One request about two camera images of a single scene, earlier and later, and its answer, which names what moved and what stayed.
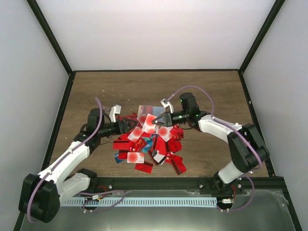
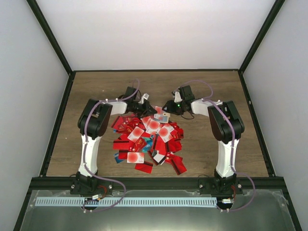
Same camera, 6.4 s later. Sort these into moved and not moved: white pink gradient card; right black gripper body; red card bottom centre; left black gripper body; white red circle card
Moved: left black gripper body; right black gripper body
Not moved: white red circle card; white pink gradient card; red card bottom centre
